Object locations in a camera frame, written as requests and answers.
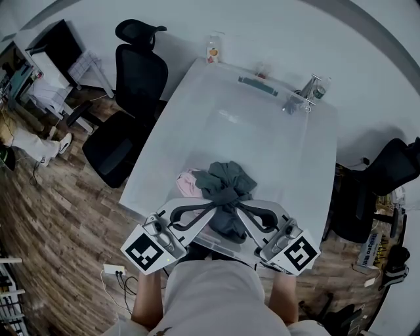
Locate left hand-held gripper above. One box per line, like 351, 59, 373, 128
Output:
119, 198, 219, 276

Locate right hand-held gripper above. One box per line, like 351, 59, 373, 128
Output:
234, 199, 322, 276

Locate pink garment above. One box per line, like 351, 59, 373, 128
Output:
176, 168, 206, 200

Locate grey-green garment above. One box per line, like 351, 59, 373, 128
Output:
193, 160, 259, 243

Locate clear plastic storage bin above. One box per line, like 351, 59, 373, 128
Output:
140, 60, 312, 266

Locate person's left forearm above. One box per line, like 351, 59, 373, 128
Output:
130, 270, 165, 331

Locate person's right forearm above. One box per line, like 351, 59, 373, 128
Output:
267, 270, 300, 326

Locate printed cardboard box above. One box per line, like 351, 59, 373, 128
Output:
352, 231, 393, 272

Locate person's dark trousers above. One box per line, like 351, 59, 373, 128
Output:
185, 244, 260, 263

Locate person's white shirt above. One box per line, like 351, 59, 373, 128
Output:
108, 259, 332, 336

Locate white power strip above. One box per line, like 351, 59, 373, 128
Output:
102, 264, 128, 276

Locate silver metal stand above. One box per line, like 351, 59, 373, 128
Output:
282, 73, 324, 114

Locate black backpack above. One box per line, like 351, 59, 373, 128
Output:
379, 245, 411, 291

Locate green label water bottle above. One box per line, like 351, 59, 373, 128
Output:
314, 77, 332, 101

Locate small clear jar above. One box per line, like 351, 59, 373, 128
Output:
254, 61, 272, 79

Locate orange label clear bottle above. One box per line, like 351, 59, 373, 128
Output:
205, 31, 224, 65

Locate black computer case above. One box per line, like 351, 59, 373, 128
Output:
25, 19, 83, 89

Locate black cable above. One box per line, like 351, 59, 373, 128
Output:
114, 274, 140, 296

